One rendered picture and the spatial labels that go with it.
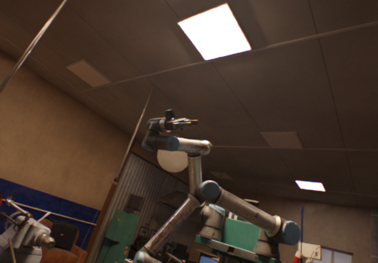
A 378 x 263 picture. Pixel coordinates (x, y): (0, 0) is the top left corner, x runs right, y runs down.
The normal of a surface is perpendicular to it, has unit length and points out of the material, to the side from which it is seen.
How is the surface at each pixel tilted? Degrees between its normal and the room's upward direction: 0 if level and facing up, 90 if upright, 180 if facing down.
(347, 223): 90
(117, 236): 90
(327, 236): 90
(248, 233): 90
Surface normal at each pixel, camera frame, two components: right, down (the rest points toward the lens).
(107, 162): 0.78, -0.02
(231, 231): -0.50, -0.48
